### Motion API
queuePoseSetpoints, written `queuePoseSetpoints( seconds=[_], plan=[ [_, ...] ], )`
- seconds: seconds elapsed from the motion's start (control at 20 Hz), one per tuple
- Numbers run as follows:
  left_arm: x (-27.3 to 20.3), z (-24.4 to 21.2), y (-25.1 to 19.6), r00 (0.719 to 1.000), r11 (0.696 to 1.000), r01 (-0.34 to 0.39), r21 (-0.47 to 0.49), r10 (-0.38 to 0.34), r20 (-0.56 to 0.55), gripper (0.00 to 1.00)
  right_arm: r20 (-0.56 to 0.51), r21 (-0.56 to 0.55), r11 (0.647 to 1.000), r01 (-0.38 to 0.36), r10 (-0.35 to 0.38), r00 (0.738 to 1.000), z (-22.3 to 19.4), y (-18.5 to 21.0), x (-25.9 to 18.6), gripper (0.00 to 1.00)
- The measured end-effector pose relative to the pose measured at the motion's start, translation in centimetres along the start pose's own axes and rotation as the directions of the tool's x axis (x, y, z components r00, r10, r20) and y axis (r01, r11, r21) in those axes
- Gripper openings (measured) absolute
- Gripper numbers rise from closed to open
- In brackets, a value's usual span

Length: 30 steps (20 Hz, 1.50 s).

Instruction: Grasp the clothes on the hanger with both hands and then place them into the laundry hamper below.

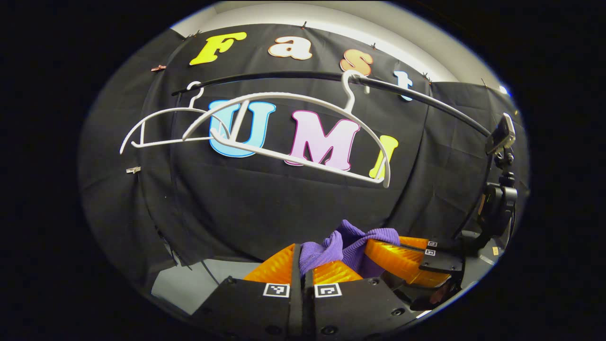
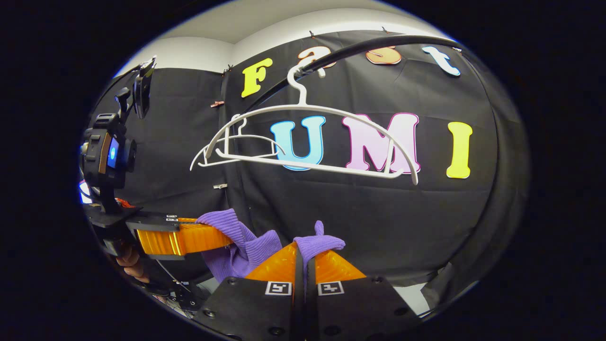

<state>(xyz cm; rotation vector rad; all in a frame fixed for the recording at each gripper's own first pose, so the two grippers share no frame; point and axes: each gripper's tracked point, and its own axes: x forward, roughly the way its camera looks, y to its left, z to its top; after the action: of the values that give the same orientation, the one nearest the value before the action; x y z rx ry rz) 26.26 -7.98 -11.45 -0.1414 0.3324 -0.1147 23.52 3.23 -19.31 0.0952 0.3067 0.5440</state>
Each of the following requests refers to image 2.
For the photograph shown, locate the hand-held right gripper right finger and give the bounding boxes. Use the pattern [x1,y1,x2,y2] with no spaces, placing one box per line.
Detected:
[304,250,421,341]

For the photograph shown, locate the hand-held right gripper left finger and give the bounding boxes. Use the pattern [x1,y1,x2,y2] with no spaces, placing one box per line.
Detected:
[192,242,303,341]

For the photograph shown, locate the purple ribbed knit garment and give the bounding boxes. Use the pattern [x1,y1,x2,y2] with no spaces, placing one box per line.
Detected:
[196,208,346,285]

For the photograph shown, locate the white plastic clothes hanger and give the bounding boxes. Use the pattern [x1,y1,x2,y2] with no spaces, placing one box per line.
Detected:
[189,64,420,186]
[198,116,287,168]

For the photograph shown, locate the black clothes rack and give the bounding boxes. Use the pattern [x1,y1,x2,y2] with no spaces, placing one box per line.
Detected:
[241,35,467,114]

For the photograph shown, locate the black backdrop cloth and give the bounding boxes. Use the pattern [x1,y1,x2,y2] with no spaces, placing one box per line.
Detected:
[88,29,531,304]

